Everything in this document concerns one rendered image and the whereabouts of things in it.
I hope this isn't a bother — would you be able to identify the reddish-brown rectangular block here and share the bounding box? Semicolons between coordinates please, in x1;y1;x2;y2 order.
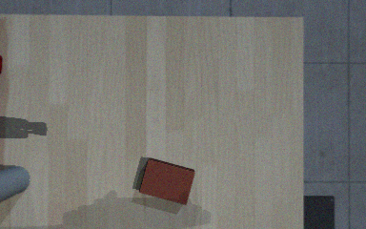
139;158;195;205

